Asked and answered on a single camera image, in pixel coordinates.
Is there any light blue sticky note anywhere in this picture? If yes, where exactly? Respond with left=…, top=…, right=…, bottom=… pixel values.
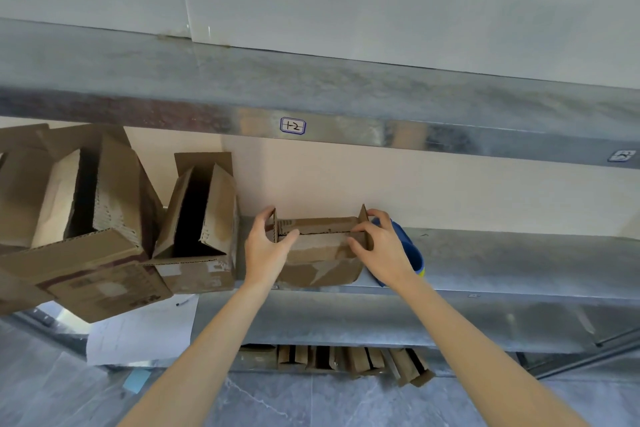
left=122, top=368, right=152, bottom=393

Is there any small brown cardboard box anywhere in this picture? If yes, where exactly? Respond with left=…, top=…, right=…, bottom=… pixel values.
left=264, top=203, right=372, bottom=290

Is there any white paper sheet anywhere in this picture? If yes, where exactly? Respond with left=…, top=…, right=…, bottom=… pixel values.
left=86, top=294, right=200, bottom=368

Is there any person's left hand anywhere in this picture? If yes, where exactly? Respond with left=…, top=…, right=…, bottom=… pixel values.
left=243, top=206, right=301, bottom=288

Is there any medium open cardboard box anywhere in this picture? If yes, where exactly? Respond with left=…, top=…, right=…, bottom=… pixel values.
left=142, top=151, right=241, bottom=295

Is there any person's right forearm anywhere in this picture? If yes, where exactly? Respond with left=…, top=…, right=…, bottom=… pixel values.
left=385, top=272, right=592, bottom=427

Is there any person's right hand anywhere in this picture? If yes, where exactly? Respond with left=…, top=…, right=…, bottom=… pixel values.
left=347, top=209, right=420, bottom=288

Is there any galvanized metal shelf rack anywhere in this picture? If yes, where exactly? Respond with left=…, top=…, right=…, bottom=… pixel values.
left=0, top=16, right=640, bottom=383

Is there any large open cardboard box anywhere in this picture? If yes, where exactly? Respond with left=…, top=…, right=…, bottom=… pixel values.
left=0, top=123, right=174, bottom=325

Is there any blue plastic bucket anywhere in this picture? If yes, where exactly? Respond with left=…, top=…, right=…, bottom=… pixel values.
left=370, top=219, right=426, bottom=288

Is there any person's left forearm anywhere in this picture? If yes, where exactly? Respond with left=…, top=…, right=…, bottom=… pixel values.
left=116, top=282, right=275, bottom=427

